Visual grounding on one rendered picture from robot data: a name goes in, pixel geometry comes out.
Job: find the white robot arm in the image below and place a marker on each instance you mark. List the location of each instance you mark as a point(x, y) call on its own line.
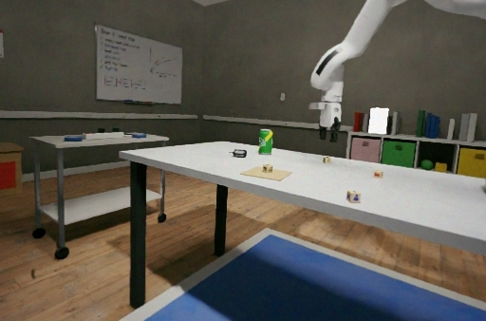
point(361, 34)

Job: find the green and yellow drink can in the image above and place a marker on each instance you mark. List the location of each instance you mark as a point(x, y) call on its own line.
point(265, 142)

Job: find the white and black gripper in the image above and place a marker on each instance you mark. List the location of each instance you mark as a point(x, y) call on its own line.
point(330, 117)

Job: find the tan square mat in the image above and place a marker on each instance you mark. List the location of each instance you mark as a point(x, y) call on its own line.
point(258, 173)

